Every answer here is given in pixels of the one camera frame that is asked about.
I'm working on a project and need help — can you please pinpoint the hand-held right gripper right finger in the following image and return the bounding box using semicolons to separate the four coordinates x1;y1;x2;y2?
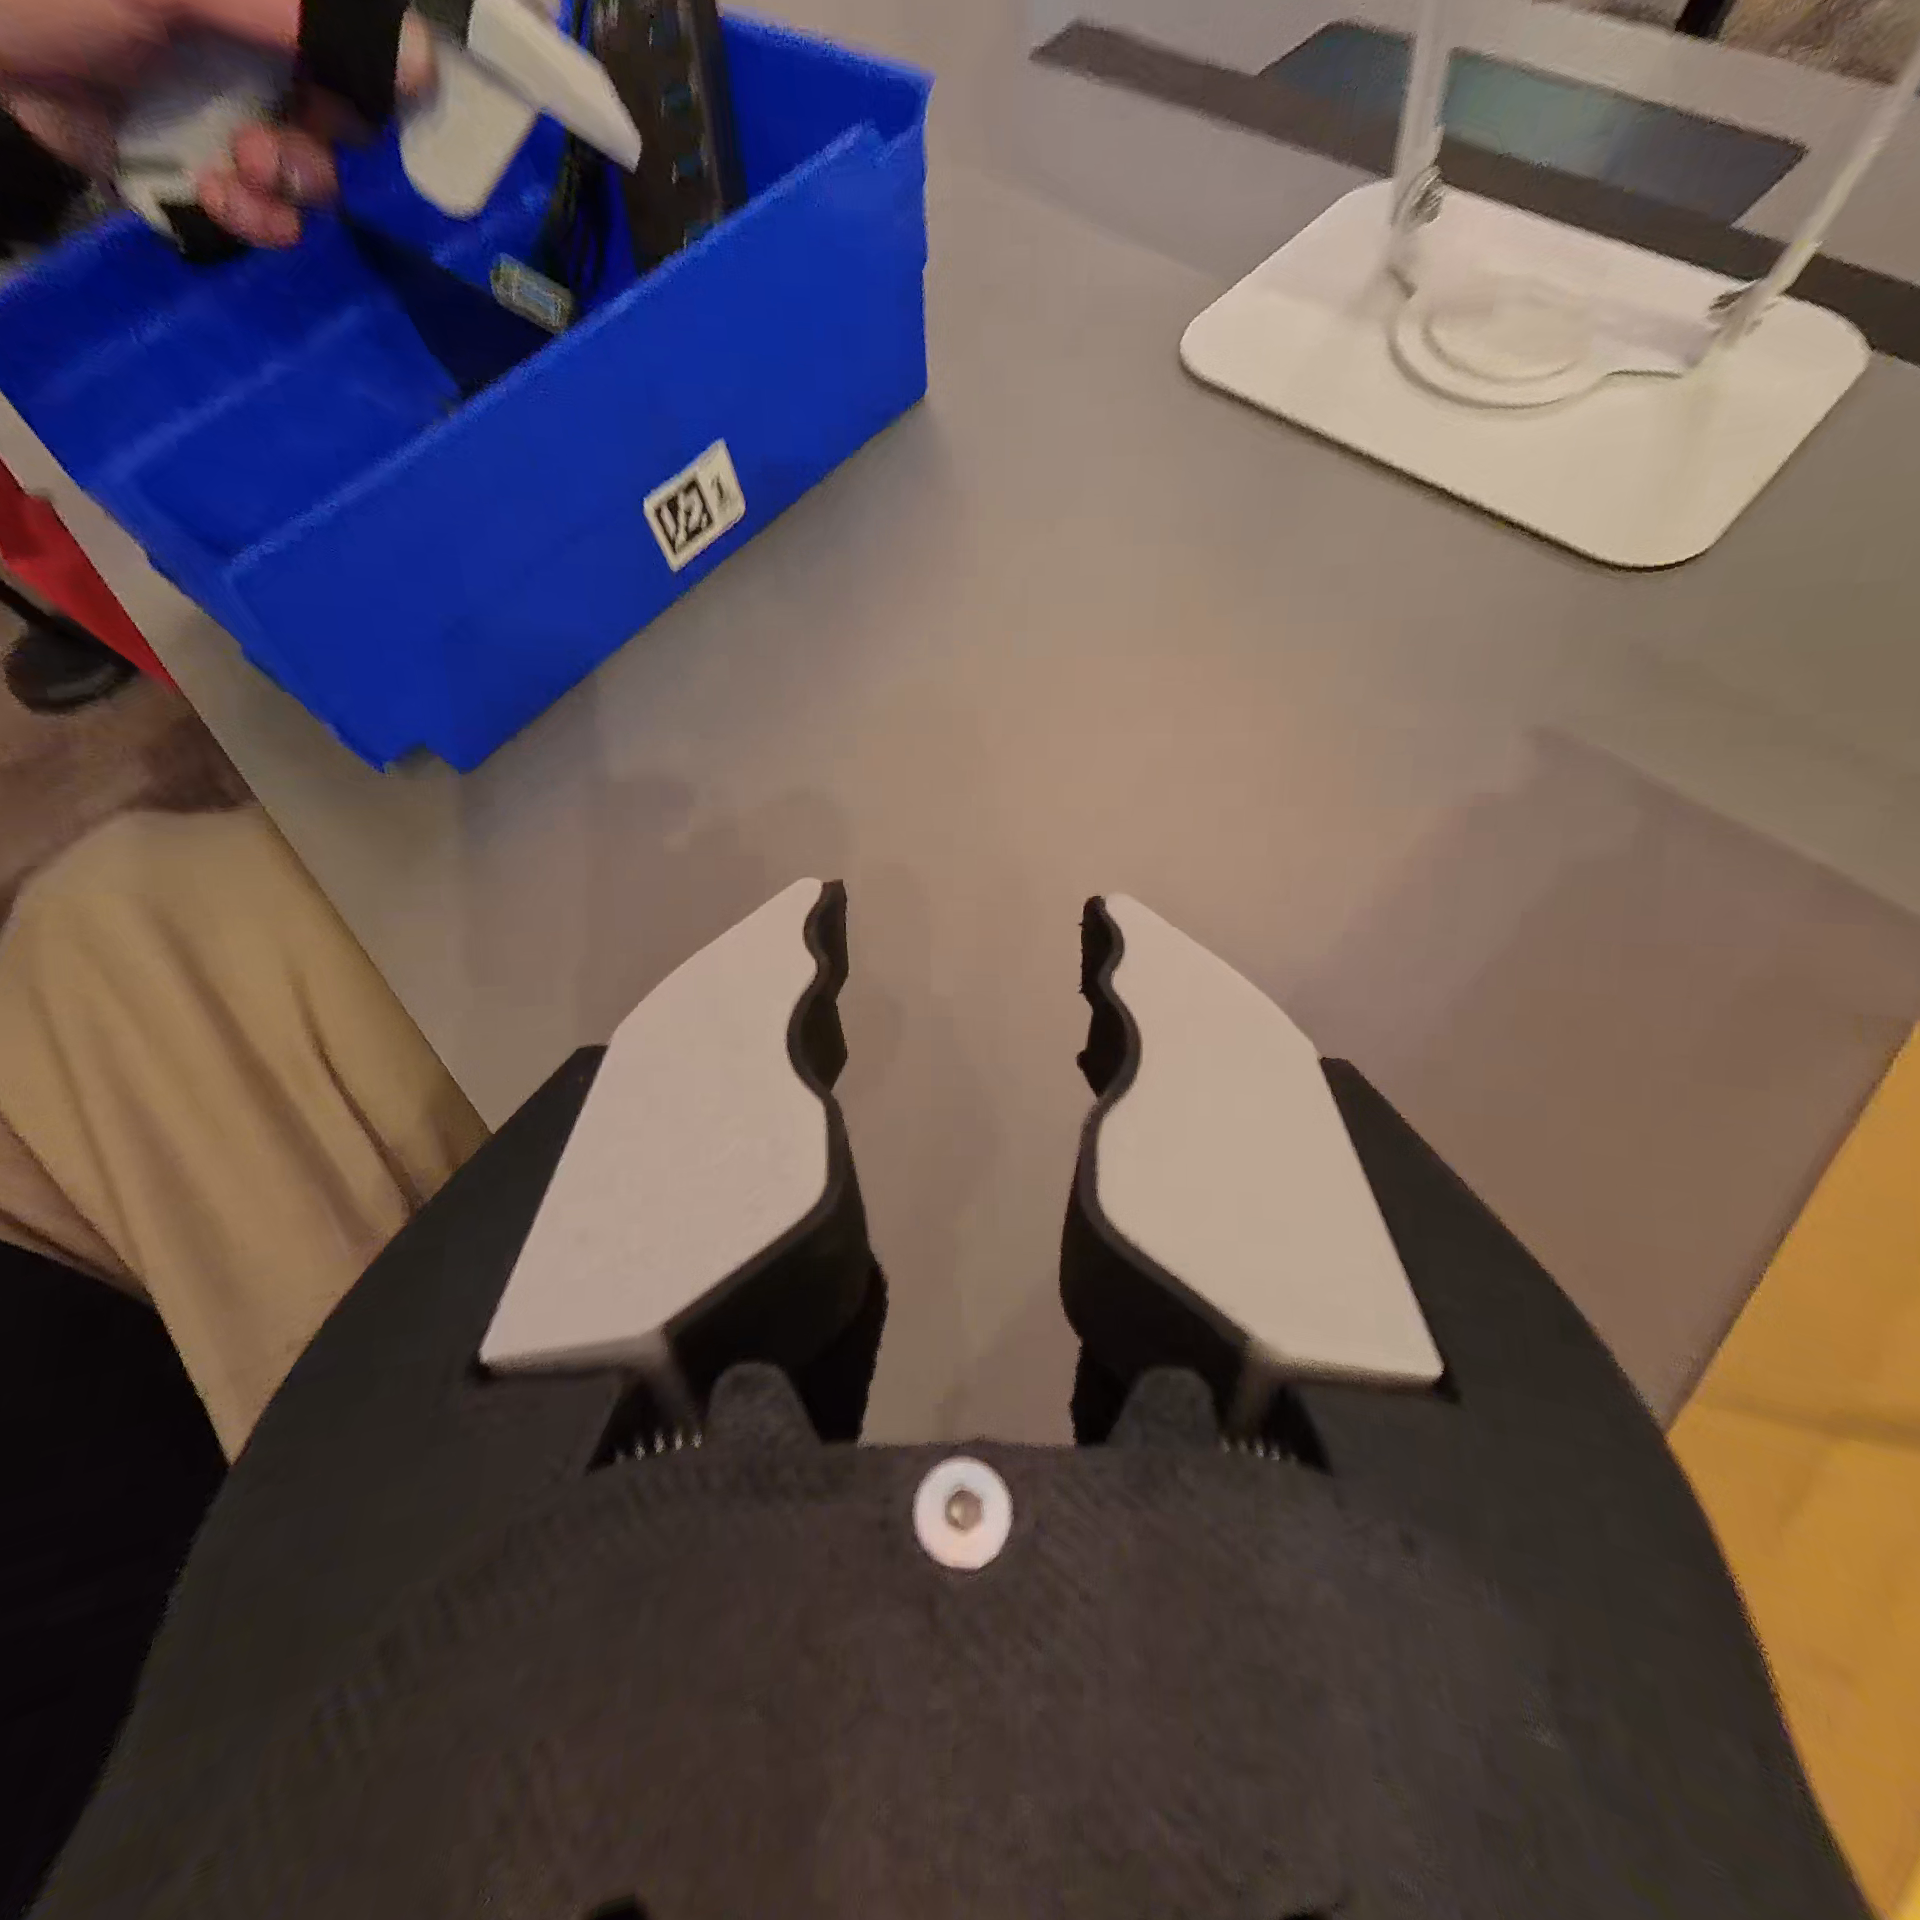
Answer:
1056;891;1448;1448

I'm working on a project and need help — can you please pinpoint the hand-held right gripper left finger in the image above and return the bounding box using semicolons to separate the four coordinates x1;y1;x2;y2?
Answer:
477;877;890;1448

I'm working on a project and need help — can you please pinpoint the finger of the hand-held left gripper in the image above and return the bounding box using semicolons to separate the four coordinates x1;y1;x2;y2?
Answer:
397;37;540;220
464;0;647;169

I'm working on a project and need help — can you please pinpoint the black USB hub with cable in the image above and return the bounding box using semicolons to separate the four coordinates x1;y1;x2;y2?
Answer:
544;0;639;325

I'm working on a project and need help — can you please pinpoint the black multi-port USB hub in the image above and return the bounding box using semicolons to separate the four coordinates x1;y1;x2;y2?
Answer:
598;0;752;278

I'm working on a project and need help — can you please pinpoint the blue plastic bin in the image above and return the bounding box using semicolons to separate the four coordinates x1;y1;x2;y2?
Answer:
0;6;935;775

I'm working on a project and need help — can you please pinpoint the person's left hand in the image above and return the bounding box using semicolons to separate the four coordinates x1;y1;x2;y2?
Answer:
0;0;399;248

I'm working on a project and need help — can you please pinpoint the person's beige trouser leg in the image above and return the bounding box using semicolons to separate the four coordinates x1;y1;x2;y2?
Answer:
0;809;488;1456

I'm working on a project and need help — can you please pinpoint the red floor bin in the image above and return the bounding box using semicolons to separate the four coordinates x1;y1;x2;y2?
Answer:
0;464;173;693

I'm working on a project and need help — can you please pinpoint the yellow plastic bin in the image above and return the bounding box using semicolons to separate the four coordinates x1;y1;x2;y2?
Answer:
1664;1027;1920;1920

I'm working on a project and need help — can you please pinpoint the person's black jacket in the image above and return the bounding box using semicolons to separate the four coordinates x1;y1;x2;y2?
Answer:
0;1236;227;1920

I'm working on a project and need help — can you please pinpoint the white and clear board stand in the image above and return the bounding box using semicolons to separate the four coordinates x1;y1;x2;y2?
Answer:
1176;0;1920;572

